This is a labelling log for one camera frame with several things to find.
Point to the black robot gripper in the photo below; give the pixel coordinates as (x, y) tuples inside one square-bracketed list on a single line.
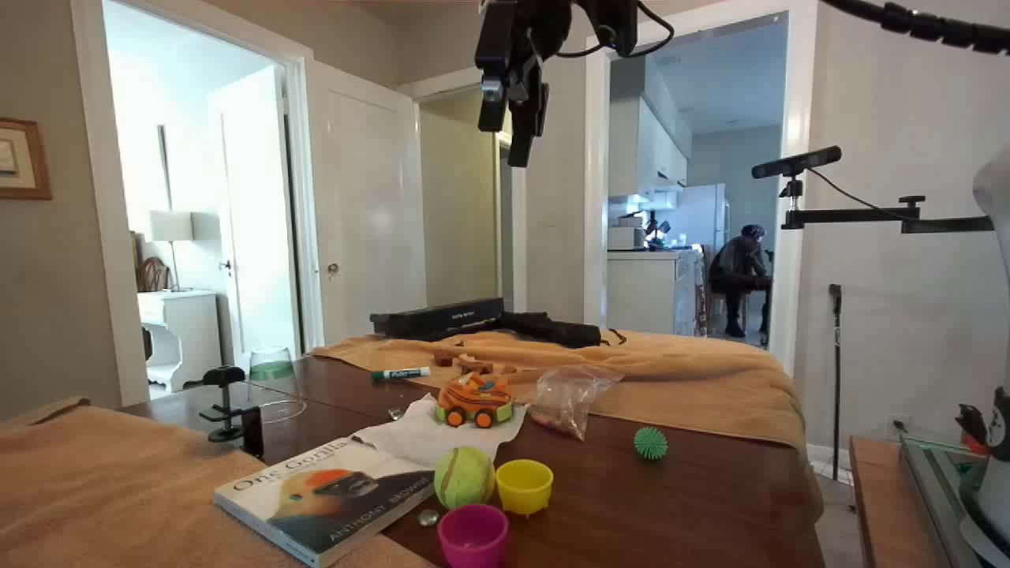
[(516, 39)]

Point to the white paper towel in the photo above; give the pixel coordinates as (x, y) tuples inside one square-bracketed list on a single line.
[(425, 440)]

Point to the white door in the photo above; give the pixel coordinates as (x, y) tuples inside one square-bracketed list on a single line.
[(367, 200)]

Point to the black long case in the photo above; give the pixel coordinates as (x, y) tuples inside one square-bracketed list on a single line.
[(482, 316)]

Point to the brown toy animal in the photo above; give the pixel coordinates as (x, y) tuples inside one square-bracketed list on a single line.
[(464, 365)]

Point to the person sitting in kitchen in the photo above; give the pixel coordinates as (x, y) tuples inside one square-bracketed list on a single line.
[(740, 270)]

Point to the orange toy car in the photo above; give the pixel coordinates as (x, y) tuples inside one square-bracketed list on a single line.
[(477, 402)]

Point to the clear plastic bag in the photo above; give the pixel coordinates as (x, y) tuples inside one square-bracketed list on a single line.
[(566, 395)]

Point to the green marker pen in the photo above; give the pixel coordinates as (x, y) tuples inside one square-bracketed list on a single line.
[(400, 374)]

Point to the tan blanket right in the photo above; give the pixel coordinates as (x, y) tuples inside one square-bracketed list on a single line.
[(670, 379)]

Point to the small green ball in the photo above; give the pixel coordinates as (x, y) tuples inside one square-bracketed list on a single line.
[(651, 443)]

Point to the green tennis ball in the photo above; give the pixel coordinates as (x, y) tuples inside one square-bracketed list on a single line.
[(464, 478)]

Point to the yellow plastic cup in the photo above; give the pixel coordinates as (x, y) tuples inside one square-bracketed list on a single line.
[(525, 488)]

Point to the black table clamp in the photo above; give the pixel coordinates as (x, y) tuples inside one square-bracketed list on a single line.
[(227, 420)]

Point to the pink plastic cup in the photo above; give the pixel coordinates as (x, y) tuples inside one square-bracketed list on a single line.
[(474, 536)]

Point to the framed picture on wall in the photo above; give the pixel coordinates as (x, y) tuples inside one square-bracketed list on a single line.
[(23, 167)]

